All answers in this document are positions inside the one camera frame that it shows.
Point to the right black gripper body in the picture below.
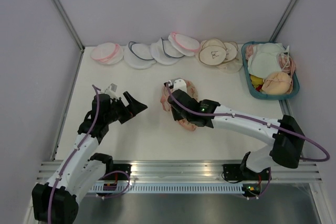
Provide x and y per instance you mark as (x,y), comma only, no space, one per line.
(178,115)

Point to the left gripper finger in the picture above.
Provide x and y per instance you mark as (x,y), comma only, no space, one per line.
(134,106)
(124,117)

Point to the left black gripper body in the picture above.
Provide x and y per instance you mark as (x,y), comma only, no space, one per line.
(118,110)

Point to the floral patterned laundry bag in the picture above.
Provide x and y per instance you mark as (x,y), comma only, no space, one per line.
(192,92)

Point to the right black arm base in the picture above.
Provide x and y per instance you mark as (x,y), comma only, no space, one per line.
(235,173)

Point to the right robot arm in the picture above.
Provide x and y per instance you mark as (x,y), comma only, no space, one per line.
(283,138)

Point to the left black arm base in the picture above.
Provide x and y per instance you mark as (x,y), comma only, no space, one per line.
(116,177)

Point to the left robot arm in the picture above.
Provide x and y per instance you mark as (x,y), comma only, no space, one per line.
(58,199)

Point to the blue-trimmed white mesh bag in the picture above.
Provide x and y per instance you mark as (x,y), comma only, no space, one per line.
(138,55)

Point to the pink-trimmed mesh bag left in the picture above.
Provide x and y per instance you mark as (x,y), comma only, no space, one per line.
(107,53)

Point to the pink-trimmed mesh bag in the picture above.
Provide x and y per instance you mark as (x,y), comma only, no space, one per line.
(107,53)
(186,45)

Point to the grey-trimmed white mesh bag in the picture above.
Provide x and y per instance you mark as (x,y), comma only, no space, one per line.
(164,53)

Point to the pink-trimmed mesh bag centre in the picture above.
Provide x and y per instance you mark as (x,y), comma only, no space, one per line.
(186,45)

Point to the beige brown-trimmed mesh bag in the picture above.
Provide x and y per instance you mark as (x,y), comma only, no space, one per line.
(212,52)

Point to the beige mesh bag rear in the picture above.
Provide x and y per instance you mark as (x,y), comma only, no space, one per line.
(233,61)

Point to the white bra in basket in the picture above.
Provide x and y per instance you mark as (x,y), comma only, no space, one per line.
(263,60)

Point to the peach bra in basket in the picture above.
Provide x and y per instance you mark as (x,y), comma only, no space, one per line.
(277,83)

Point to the pink lace bra in basket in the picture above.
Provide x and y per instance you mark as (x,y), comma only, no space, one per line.
(286,62)

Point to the yellow garment in basket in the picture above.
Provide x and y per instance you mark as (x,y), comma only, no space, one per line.
(256,81)

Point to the teal plastic basket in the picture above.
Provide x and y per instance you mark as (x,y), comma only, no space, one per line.
(259,95)

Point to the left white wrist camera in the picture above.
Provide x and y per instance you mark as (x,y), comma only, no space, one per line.
(111,89)

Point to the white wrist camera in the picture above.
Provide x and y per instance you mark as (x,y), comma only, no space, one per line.
(111,89)
(175,84)

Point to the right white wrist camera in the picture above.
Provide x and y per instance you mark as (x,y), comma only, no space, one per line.
(175,84)

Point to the aluminium front rail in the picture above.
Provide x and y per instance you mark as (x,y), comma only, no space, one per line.
(210,171)

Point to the white slotted cable duct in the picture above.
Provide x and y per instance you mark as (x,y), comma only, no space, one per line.
(185,188)

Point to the left aluminium frame post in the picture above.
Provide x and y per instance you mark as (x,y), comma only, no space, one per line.
(68,24)

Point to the aluminium frame post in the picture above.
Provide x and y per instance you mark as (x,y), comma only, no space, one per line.
(68,24)
(282,21)

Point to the right aluminium frame post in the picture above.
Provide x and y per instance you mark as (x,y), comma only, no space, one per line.
(282,21)

